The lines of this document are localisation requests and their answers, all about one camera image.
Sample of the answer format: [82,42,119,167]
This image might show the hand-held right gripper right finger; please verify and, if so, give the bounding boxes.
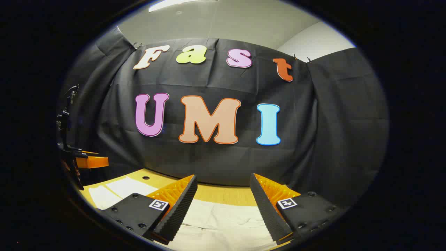
[249,173,347,245]

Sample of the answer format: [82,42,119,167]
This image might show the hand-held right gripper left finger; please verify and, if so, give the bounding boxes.
[99,174,198,245]

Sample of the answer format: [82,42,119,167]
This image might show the white jeans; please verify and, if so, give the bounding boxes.
[89,176,290,251]

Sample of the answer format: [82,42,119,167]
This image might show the black backdrop cloth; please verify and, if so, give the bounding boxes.
[57,26,389,210]

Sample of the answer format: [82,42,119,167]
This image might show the ceiling light panel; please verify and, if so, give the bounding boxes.
[149,0,209,13]

